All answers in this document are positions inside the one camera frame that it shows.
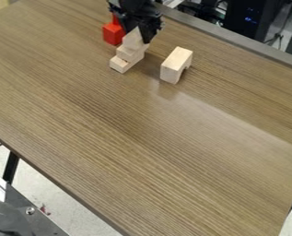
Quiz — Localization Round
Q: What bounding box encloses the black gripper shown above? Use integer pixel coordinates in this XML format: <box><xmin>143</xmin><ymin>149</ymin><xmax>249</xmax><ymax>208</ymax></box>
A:
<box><xmin>106</xmin><ymin>0</ymin><xmax>166</xmax><ymax>44</ymax></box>

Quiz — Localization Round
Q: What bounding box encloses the rectangular wooden block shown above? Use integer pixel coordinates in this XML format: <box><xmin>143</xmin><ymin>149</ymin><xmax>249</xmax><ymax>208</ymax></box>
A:
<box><xmin>108</xmin><ymin>54</ymin><xmax>134</xmax><ymax>75</ymax></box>
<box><xmin>114</xmin><ymin>44</ymin><xmax>147</xmax><ymax>65</ymax></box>
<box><xmin>121</xmin><ymin>27</ymin><xmax>152</xmax><ymax>53</ymax></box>

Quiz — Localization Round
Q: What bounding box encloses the red block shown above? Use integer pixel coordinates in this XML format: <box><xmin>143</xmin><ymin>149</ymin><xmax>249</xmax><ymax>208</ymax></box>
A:
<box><xmin>100</xmin><ymin>14</ymin><xmax>127</xmax><ymax>47</ymax></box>

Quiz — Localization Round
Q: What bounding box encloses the wooden arch block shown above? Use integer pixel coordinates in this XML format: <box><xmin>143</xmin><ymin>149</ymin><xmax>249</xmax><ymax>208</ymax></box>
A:
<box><xmin>158</xmin><ymin>45</ymin><xmax>195</xmax><ymax>86</ymax></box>

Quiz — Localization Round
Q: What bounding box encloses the black computer tower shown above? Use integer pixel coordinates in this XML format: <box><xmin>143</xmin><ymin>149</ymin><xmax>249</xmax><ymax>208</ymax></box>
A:
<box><xmin>223</xmin><ymin>0</ymin><xmax>292</xmax><ymax>43</ymax></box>

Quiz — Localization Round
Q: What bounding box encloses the black table leg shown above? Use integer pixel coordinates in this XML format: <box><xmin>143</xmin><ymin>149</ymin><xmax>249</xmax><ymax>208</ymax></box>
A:
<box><xmin>1</xmin><ymin>150</ymin><xmax>22</xmax><ymax>186</ymax></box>

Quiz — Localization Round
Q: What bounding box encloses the black metal base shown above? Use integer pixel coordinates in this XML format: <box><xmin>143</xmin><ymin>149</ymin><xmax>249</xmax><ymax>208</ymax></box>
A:
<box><xmin>0</xmin><ymin>183</ymin><xmax>70</xmax><ymax>236</ymax></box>

